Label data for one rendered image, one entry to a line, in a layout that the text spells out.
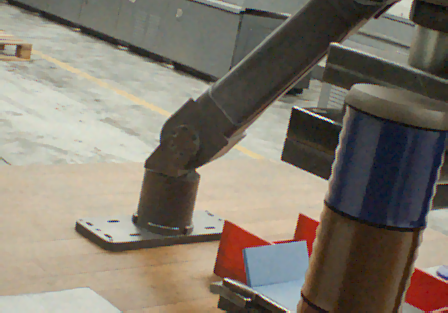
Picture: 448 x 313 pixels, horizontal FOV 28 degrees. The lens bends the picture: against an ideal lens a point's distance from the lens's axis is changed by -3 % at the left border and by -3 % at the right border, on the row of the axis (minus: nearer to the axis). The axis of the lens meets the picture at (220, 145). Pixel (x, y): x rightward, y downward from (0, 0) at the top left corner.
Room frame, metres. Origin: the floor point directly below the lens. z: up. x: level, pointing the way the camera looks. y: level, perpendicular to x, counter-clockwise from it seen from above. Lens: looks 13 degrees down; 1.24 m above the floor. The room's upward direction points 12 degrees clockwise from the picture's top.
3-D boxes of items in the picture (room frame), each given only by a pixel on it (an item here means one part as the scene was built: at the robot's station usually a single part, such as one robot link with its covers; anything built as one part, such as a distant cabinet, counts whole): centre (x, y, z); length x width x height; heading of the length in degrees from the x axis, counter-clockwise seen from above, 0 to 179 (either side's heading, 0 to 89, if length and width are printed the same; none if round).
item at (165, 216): (0.98, 0.05, 0.94); 0.20 x 0.07 x 0.08; 135
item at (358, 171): (0.31, -0.06, 1.17); 0.04 x 0.04 x 0.03
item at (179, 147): (0.98, 0.04, 1.00); 0.09 x 0.06 x 0.06; 163
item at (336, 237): (0.31, -0.06, 1.14); 0.04 x 0.04 x 0.03
